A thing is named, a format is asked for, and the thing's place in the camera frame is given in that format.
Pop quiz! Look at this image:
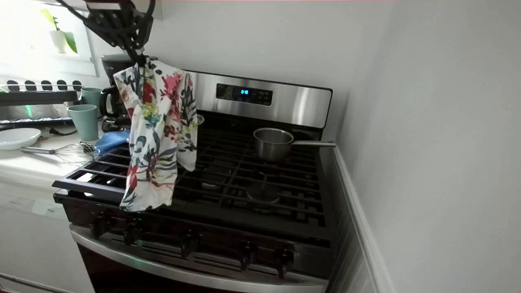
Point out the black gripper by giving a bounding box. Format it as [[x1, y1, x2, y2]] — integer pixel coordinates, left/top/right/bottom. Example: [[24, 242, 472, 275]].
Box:
[[57, 0, 156, 50]]

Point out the floral tea towel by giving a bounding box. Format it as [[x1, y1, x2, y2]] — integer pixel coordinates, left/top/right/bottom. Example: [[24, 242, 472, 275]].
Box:
[[112, 58, 198, 211]]

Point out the black gas stove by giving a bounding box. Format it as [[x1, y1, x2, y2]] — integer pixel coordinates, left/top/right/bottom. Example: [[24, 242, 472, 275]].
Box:
[[53, 71, 335, 293]]

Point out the potted green plant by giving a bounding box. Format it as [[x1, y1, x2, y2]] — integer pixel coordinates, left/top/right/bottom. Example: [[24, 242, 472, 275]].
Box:
[[40, 8, 78, 53]]

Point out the black coffee maker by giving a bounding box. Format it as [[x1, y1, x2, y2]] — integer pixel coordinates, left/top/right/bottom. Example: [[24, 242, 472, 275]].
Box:
[[99, 53, 133, 131]]

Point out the light green plastic cup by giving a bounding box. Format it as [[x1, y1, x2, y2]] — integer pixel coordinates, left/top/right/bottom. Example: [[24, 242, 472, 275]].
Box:
[[66, 104, 97, 141]]

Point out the blue dish cloth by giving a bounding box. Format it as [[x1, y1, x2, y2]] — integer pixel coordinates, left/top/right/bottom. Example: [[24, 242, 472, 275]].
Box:
[[94, 130, 130, 158]]

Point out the silver toaster oven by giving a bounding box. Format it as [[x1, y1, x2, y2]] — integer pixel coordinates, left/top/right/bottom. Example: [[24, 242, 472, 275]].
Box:
[[0, 79, 83, 127]]

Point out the white round plate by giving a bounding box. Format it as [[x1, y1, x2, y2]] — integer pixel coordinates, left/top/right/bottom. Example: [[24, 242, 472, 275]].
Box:
[[0, 127, 40, 149]]

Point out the small steel saucepan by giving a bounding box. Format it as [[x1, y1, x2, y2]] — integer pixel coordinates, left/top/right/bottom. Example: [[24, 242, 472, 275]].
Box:
[[252, 127, 330, 161]]

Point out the metal wire whisk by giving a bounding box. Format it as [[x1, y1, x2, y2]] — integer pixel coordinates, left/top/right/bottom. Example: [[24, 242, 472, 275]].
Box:
[[21, 143, 89, 154]]

